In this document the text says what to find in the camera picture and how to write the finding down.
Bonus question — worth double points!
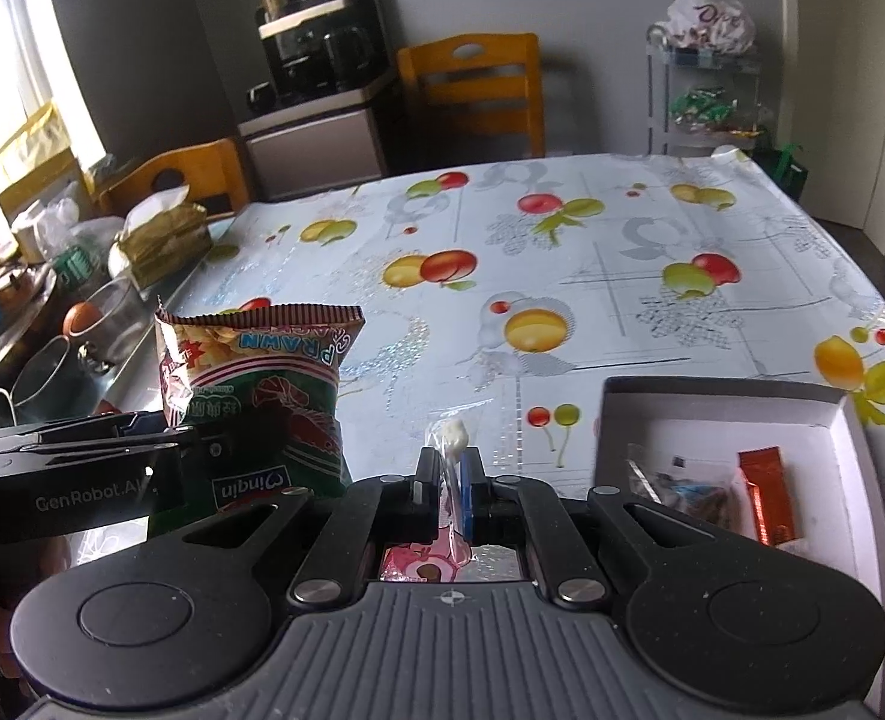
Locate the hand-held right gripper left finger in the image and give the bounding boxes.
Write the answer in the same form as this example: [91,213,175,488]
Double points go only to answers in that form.
[176,446,447,608]

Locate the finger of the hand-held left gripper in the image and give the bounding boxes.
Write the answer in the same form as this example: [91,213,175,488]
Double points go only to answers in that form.
[28,424,231,471]
[35,411,169,441]

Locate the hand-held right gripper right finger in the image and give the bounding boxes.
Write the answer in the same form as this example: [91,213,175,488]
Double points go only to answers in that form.
[458,445,722,608]

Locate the clear pink candy packet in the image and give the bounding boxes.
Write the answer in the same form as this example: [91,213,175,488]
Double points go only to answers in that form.
[378,405,522,586]

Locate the green snack bag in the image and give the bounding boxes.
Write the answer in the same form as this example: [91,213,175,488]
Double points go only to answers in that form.
[153,298,366,515]

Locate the clear packet with blue candy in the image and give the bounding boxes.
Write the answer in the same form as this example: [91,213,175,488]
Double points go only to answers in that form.
[626,446,739,533]

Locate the white cardboard box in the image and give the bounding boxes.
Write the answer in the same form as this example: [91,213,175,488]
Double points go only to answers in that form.
[594,377,885,661]

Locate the orange snack bar wrapper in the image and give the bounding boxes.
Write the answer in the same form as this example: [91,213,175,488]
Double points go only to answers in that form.
[737,448,805,547]

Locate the dark metal pot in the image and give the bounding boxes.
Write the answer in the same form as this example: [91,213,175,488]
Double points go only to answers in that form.
[11,335,98,425]

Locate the glass bowl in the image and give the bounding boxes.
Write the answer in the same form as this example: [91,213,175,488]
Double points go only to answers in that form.
[74,277,151,377]

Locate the orange fruit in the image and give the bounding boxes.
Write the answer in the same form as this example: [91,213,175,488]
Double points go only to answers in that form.
[63,301,103,336]

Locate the plastic bag with green print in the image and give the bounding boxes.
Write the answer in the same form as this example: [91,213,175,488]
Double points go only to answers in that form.
[11,199,124,292]

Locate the gold tissue pack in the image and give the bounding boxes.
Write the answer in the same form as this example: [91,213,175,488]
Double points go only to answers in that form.
[108,187,212,290]

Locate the fruit printed tablecloth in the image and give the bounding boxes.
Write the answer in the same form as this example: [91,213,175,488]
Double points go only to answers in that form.
[74,150,885,720]

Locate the wooden chair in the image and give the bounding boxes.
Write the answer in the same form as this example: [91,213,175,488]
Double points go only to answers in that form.
[397,32,544,170]
[97,139,252,222]

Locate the yellow paper bag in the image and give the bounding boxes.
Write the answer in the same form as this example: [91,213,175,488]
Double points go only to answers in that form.
[0,101,89,235]

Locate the grey cabinet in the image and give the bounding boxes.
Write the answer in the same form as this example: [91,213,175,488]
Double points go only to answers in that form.
[238,0,404,202]

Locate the window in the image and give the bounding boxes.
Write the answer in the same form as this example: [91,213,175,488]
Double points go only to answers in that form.
[0,0,107,166]

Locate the metal trolley rack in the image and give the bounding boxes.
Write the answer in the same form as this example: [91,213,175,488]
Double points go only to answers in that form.
[646,22,773,158]

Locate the pile of green wrapped candies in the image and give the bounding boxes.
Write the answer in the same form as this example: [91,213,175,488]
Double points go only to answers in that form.
[671,86,739,125]

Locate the white plastic bag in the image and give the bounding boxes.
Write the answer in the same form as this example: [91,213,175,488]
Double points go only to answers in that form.
[665,0,757,53]

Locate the dark bag with green handles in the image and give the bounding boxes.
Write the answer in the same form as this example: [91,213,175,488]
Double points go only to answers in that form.
[753,142,811,201]

